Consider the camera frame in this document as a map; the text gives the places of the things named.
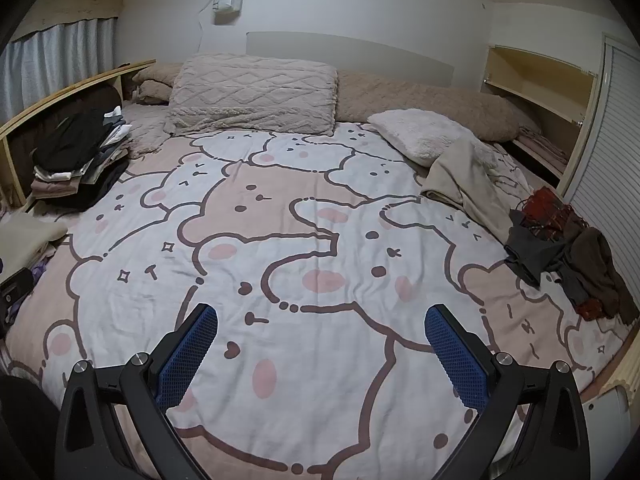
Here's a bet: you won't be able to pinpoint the white slatted door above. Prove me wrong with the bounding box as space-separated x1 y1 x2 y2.
560 32 640 286

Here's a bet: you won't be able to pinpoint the beige folded blanket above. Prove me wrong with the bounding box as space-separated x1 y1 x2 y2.
131 62 183 107

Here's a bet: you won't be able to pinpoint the pink folded towels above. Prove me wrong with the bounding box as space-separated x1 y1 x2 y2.
515 127 566 171

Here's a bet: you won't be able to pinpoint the purple cloth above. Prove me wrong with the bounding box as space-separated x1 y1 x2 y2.
30 255 56 283

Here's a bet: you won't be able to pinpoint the beige curtain valance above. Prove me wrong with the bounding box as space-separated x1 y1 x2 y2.
10 0 126 43

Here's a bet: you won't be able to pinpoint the red plaid garment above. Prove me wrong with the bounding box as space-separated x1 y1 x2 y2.
517 186 606 320

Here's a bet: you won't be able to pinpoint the stack of folded clothes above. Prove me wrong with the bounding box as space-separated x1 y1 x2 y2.
31 105 133 211

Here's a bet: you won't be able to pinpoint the white headboard panel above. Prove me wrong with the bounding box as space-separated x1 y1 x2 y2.
246 31 457 87

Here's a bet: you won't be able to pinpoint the white fluffy pillow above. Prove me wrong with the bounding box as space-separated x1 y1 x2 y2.
367 109 496 168

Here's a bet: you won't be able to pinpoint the beige quilted pillow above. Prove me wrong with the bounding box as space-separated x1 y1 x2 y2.
164 54 340 137

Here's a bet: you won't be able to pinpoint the beige ribbed sweater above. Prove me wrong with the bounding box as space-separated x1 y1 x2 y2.
421 137 521 241

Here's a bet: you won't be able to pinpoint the brown garment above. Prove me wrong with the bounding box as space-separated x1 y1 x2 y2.
570 227 638 326

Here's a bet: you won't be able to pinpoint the white cord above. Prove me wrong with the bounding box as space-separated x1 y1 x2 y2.
196 0 221 56

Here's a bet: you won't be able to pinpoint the bear printed bed sheet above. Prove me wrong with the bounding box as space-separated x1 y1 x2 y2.
2 120 636 480

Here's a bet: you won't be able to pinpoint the beige folded cloth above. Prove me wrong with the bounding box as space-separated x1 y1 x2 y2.
0 210 69 286

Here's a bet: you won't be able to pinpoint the wooden bedside shelf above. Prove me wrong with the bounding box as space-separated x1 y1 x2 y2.
0 59 157 211

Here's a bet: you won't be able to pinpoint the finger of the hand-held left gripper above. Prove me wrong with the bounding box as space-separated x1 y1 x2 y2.
0 267 34 328

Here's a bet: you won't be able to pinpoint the brown long bolster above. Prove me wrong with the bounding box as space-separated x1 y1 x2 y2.
335 70 538 141

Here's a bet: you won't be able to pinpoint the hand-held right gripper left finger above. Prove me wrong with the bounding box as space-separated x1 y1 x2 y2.
54 302 219 480

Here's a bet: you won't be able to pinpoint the white appliance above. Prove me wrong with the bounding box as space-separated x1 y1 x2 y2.
582 385 632 466

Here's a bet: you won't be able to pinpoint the cream wall shelf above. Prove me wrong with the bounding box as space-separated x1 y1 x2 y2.
480 44 598 181

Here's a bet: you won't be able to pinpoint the grey curtain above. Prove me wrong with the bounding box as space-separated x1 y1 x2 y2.
0 16 118 123

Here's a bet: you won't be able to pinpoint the pink quilted blanket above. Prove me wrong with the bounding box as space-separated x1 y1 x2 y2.
120 101 176 161

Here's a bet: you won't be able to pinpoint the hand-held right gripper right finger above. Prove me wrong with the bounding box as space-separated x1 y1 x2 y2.
424 303 587 480

